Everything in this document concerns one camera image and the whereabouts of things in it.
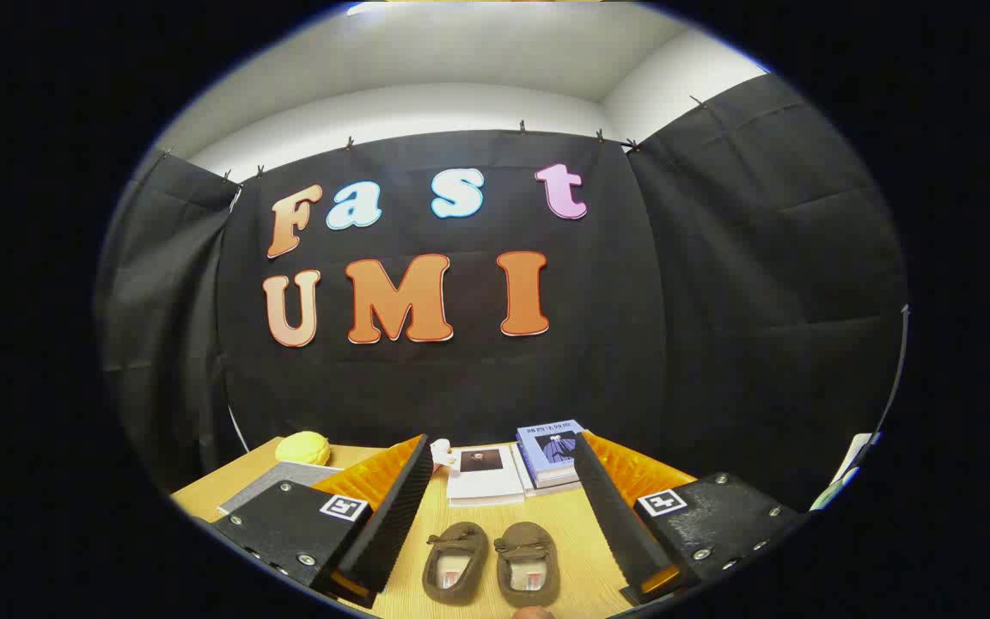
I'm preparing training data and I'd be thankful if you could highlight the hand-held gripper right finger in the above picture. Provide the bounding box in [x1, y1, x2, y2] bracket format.
[572, 431, 807, 609]

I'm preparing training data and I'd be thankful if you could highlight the dark-spined book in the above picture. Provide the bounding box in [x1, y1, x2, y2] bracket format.
[522, 467, 583, 490]

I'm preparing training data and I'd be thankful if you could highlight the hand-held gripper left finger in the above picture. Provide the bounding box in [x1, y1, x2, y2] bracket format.
[210, 434, 436, 610]

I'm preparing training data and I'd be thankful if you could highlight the yellow plush ball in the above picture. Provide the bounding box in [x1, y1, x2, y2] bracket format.
[275, 431, 331, 466]

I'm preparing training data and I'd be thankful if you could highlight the black backdrop cloth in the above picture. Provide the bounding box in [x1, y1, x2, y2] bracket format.
[95, 73, 908, 517]

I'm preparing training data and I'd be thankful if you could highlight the white book with dark photo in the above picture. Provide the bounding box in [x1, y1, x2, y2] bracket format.
[446, 444, 527, 508]

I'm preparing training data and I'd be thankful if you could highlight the plain white book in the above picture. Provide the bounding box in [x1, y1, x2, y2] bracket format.
[508, 443, 584, 499]

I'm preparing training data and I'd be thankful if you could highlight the grey fabric storage box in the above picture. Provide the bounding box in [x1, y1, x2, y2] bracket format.
[218, 462, 344, 516]

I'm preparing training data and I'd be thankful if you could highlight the brown fuzzy shoe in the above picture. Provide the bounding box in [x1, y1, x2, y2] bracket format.
[422, 521, 490, 604]
[493, 521, 561, 608]

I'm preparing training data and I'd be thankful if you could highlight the blue book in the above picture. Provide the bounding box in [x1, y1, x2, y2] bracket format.
[516, 420, 586, 479]

